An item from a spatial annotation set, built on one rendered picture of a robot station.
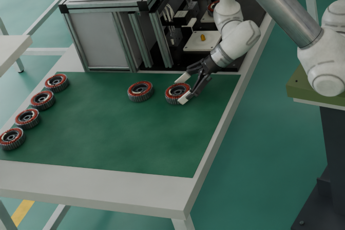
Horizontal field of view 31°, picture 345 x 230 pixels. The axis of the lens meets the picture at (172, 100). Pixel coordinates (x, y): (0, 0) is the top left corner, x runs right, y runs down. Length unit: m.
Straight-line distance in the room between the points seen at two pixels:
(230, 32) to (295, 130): 1.13
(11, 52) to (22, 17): 3.27
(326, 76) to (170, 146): 0.65
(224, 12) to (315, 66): 0.54
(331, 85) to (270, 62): 1.89
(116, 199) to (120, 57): 0.83
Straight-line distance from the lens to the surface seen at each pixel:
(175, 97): 2.54
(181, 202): 2.14
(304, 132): 3.44
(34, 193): 2.43
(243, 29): 2.45
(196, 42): 2.86
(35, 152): 2.61
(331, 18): 2.30
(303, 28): 2.13
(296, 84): 2.42
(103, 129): 2.57
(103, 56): 2.88
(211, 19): 3.02
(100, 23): 2.78
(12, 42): 2.44
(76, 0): 2.79
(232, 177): 3.26
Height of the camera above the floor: 2.24
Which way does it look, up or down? 35 degrees down
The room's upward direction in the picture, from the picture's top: 17 degrees counter-clockwise
